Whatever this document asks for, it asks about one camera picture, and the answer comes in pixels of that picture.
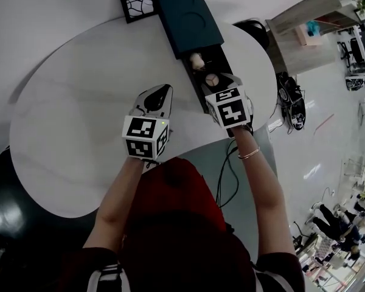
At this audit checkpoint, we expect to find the person's left striped sleeve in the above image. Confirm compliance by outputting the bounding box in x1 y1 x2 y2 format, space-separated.
59 246 123 292

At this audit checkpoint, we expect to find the black picture frame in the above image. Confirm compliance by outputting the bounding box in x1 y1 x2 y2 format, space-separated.
117 0 159 24

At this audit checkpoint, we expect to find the black chair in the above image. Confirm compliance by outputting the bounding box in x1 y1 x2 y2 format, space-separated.
234 18 270 50

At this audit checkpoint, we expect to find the wooden shelf unit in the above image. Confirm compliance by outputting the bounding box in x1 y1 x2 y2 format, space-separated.
264 0 358 75

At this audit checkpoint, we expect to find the person's left forearm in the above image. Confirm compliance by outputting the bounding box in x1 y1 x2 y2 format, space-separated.
82 155 148 251

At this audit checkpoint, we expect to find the dark blue drawer box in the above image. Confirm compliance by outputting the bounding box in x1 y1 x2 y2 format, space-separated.
156 0 254 139

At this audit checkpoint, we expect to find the white oval table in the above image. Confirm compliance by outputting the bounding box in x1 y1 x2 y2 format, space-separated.
9 16 277 220

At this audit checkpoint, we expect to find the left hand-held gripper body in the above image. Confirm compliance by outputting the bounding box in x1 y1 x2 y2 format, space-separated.
121 109 171 161

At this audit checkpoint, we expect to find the person's right forearm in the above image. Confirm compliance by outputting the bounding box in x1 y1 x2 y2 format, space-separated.
231 126 296 259

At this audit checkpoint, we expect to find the white office desk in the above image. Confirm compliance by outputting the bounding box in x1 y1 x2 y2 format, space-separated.
337 23 365 91

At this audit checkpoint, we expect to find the person's red garment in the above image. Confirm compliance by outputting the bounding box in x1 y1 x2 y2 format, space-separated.
118 156 256 292

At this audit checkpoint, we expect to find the teal crumpled item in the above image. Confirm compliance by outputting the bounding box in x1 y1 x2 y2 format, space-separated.
305 21 322 37

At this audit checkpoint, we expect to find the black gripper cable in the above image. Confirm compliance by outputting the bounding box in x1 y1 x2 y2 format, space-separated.
215 138 241 208

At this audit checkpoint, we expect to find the person's right striped sleeve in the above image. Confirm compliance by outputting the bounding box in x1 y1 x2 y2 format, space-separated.
251 252 308 292

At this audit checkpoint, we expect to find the pale pink box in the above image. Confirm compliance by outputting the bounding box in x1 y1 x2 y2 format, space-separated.
294 26 322 47

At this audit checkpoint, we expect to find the small white object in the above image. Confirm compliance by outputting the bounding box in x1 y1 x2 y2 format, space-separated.
190 52 206 71

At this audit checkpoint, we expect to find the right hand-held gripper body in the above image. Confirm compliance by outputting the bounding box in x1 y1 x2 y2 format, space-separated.
204 85 255 130

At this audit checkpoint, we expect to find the person's striped sleeve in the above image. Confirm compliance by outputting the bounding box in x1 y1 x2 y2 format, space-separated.
59 246 123 292
251 252 308 292

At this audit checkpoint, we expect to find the thin metal bracelet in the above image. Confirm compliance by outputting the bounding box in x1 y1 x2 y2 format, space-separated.
237 146 261 161

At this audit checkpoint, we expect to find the black equipment on floor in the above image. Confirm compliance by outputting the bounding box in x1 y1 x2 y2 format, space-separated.
276 71 307 131

